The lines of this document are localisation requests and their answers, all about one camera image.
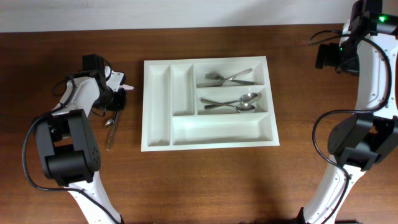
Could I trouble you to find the small steel teaspoon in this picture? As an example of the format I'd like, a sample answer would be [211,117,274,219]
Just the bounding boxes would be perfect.
[104,119,114,127]

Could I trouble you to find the steel kitchen tongs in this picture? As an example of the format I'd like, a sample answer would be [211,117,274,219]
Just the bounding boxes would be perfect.
[106,111,120,151]

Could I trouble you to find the steel fork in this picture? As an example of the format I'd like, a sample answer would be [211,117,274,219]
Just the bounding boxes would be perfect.
[204,72,257,86]
[198,68,254,88]

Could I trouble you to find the large steel spoon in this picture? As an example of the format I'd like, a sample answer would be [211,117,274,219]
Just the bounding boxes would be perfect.
[200,98,256,113]
[223,93,260,106]

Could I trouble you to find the pink plastic knife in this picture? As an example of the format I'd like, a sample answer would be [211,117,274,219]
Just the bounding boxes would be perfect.
[119,84,134,91]

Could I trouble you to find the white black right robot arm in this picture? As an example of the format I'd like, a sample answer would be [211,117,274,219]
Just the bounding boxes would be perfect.
[293,0,397,224]

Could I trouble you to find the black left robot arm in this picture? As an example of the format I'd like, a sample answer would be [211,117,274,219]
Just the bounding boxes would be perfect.
[28,54,127,223]

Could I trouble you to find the white plastic cutlery tray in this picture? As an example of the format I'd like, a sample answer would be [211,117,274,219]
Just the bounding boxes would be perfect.
[141,56,279,151]

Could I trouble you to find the black left camera cable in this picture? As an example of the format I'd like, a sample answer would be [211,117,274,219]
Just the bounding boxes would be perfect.
[21,67,122,224]

